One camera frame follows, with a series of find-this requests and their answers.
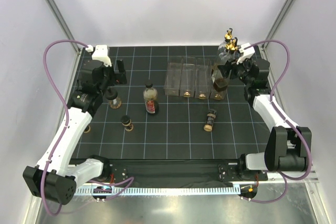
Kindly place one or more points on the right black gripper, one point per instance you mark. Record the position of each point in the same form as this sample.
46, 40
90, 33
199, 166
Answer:
232, 65

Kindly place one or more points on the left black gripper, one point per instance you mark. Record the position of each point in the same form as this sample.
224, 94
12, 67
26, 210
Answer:
116, 78

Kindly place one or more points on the tall clear liquid bottle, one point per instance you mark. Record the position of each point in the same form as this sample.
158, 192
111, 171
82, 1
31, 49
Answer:
222, 52

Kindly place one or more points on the short bottle brown sauce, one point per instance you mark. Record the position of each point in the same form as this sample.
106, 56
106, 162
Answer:
228, 36

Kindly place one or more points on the tall bottle dark sauce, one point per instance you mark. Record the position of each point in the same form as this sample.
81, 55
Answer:
220, 85

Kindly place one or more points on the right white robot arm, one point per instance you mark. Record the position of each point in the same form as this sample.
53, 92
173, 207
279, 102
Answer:
288, 148

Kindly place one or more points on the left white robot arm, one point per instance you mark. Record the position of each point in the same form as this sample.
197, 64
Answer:
81, 108

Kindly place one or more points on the glass jar black lid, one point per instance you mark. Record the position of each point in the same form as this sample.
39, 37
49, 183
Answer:
113, 98

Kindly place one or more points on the clear acrylic organizer rack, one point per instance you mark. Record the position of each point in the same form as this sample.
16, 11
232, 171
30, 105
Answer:
191, 77

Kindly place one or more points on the red label soy bottle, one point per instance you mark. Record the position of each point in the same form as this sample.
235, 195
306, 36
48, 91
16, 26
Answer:
150, 96

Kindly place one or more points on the lying small spice bottle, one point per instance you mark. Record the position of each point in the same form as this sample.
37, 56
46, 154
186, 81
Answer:
211, 116

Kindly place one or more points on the small upright spice bottle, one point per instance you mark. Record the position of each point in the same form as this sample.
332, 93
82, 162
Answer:
127, 123

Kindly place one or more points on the small spice bottle left edge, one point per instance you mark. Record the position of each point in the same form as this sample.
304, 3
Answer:
87, 129

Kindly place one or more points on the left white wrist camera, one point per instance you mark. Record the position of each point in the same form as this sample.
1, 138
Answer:
100, 53

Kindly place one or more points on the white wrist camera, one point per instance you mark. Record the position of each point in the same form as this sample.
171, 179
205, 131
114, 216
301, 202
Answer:
100, 53
246, 51

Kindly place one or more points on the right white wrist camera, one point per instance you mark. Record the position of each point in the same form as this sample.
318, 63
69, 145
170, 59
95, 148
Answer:
246, 51

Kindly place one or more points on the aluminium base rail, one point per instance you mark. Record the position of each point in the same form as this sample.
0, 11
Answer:
157, 173

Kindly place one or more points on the white slotted cable duct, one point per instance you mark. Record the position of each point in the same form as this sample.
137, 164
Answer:
95, 190

